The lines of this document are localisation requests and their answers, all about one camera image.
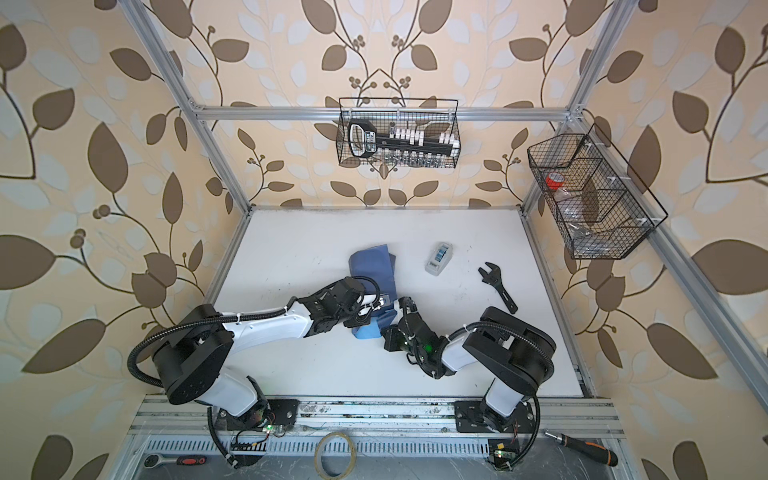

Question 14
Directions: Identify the black wire basket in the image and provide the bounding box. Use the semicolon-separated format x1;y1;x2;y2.
527;125;668;260
335;95;462;169

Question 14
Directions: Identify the right black wire basket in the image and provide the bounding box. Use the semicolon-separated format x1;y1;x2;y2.
527;125;668;260

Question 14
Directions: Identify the clear tape roll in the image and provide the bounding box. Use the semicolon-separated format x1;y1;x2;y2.
313;431;358;480

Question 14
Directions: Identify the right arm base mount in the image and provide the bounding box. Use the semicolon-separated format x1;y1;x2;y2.
453;400;535;435

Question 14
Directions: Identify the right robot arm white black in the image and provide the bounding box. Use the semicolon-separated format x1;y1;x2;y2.
382;297;556;418

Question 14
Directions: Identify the black socket set holder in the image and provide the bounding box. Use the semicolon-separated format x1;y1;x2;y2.
346;120;461;160

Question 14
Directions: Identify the aluminium mounting rail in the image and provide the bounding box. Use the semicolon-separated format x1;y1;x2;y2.
128;395;625;439

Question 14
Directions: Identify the back black wire basket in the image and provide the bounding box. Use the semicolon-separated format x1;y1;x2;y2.
335;95;462;169

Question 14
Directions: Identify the grey tape dispenser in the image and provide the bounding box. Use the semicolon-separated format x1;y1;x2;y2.
425;242;454;276

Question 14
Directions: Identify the orange black screwdriver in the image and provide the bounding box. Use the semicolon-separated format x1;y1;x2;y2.
551;434;618;467

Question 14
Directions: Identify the ratchet wrench red handle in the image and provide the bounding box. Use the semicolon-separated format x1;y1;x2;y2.
143;454;208;469

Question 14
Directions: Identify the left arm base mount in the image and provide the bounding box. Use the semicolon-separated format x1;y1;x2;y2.
214;398;300;432

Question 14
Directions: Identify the light blue wrapping paper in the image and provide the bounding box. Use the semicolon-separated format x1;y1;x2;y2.
348;244;398;340

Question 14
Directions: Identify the black adjustable wrench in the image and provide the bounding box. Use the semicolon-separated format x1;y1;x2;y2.
478;262;518;315

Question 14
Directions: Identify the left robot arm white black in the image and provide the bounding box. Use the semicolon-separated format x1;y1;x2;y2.
127;276;384;417

